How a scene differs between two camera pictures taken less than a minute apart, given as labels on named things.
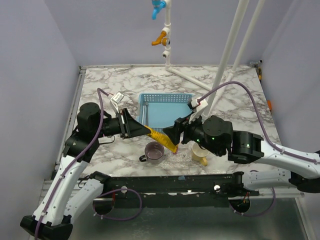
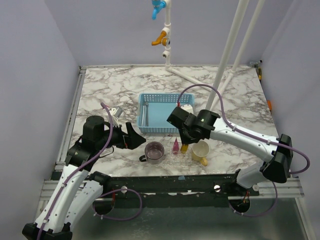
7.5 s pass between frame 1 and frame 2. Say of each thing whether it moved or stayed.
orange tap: stayed
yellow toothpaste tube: moved
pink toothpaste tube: stayed
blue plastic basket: stayed
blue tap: stayed
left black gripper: moved
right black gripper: moved
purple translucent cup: stayed
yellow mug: stayed
